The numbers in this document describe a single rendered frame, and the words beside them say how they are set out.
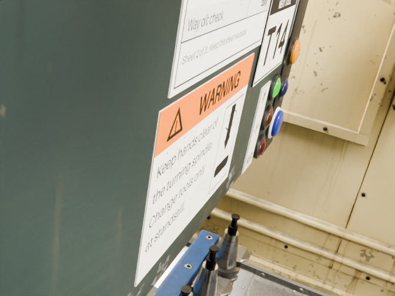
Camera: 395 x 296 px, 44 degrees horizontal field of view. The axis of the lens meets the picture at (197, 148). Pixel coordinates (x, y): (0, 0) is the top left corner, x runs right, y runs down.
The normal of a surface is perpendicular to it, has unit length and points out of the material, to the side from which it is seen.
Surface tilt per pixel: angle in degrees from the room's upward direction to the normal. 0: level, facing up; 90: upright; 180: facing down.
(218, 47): 90
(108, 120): 90
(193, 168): 90
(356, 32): 90
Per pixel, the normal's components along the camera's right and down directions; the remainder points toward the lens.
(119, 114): 0.91, 0.30
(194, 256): 0.17, -0.89
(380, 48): -0.38, 0.34
